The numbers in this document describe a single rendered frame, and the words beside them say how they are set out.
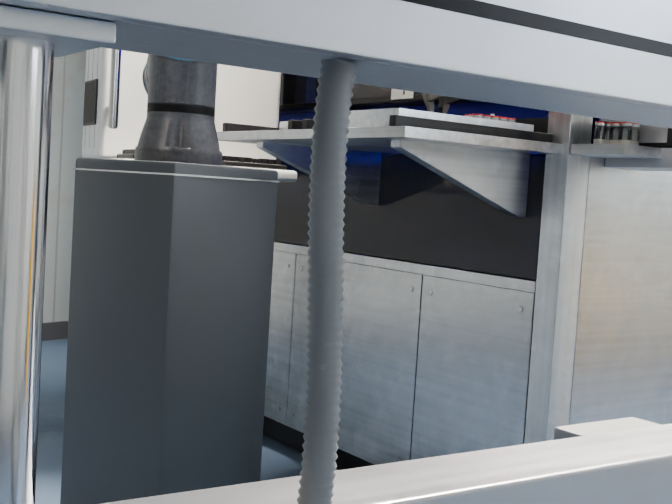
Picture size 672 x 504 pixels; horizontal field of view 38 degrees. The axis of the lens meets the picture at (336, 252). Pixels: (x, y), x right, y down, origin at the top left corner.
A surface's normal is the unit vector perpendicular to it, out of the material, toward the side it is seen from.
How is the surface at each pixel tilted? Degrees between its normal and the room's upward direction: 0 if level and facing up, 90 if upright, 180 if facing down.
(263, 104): 90
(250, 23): 90
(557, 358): 90
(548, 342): 90
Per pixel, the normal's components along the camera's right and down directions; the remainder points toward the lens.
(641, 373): 0.57, 0.09
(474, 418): -0.82, -0.01
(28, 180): 0.78, 0.09
